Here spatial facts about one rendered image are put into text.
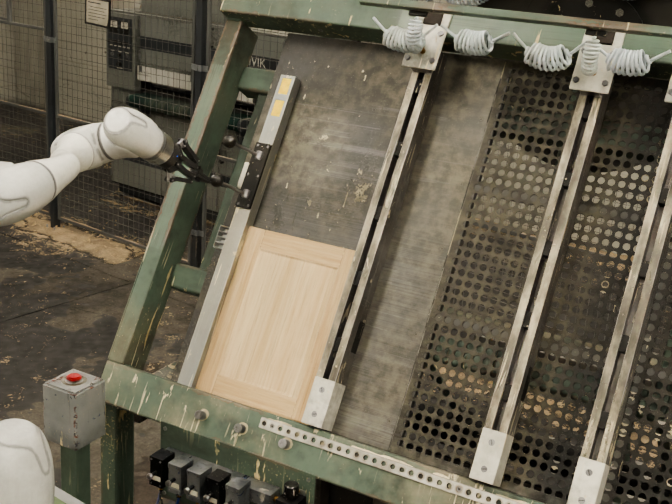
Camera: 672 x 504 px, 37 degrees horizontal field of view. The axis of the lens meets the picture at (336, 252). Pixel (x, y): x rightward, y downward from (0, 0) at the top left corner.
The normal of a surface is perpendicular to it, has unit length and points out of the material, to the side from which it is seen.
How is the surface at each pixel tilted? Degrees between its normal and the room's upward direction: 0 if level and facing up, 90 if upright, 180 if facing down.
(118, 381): 60
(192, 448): 90
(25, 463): 71
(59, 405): 90
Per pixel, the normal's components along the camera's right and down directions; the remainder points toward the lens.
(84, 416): 0.87, 0.21
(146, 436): 0.07, -0.95
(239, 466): -0.49, 0.24
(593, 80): -0.39, -0.27
